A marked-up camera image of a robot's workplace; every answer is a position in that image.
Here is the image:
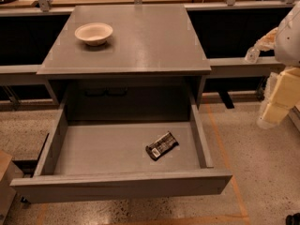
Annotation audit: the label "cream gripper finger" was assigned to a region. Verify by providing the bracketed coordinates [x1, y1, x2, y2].
[254, 27, 278, 52]
[257, 67, 300, 129]

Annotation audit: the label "black rxbar chocolate bar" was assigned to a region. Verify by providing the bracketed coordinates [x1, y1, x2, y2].
[145, 131, 179, 161]

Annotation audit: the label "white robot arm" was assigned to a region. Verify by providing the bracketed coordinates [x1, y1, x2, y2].
[254, 3, 300, 128]

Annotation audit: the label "grey cabinet with counter top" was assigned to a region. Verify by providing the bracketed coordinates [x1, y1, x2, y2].
[38, 5, 211, 122]

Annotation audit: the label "grey open top drawer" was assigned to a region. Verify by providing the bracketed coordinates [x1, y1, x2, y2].
[10, 102, 232, 203]

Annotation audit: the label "clear sanitizer pump bottle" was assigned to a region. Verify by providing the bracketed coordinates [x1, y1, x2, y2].
[245, 47, 260, 64]

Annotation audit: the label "black caster wheel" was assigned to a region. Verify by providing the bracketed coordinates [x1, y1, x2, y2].
[285, 213, 300, 225]

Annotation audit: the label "white paper bowl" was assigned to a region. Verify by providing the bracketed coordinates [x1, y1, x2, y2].
[75, 22, 113, 46]

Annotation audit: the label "cardboard box left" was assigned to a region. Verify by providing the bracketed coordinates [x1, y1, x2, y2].
[0, 150, 23, 225]

